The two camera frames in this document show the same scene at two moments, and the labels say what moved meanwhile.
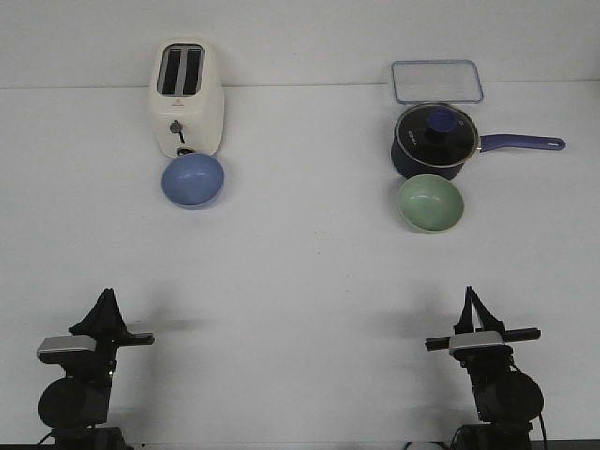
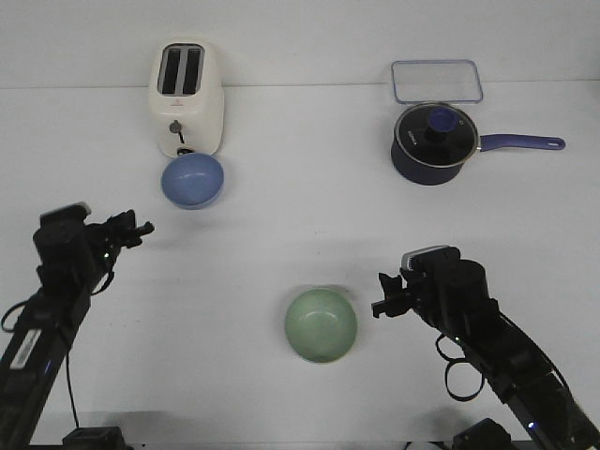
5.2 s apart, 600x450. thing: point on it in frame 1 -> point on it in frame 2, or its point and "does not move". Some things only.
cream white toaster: x=187 y=97 does not move
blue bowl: x=192 y=181 does not move
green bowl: x=430 y=203 -> x=321 y=324
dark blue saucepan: x=437 y=139 does not move
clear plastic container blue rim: x=437 y=82 does not move
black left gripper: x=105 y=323 -> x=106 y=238
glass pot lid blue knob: x=437 y=135 does not move
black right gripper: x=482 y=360 -> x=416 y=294
